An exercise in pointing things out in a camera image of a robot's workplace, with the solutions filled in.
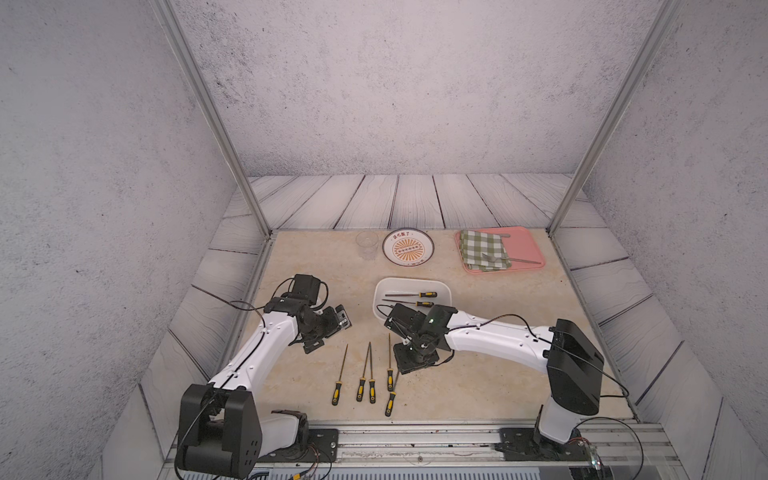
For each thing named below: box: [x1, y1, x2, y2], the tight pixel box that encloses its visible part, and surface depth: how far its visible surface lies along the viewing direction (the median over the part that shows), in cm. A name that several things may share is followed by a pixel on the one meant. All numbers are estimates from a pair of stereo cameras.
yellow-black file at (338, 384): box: [331, 344, 349, 406], surface depth 82 cm
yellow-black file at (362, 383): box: [356, 342, 371, 402], surface depth 84 cm
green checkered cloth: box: [460, 230, 512, 272], surface depth 117 cm
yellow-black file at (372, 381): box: [368, 342, 376, 404], surface depth 83 cm
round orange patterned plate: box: [382, 228, 435, 267], surface depth 117 cm
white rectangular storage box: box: [373, 278, 452, 321], surface depth 102 cm
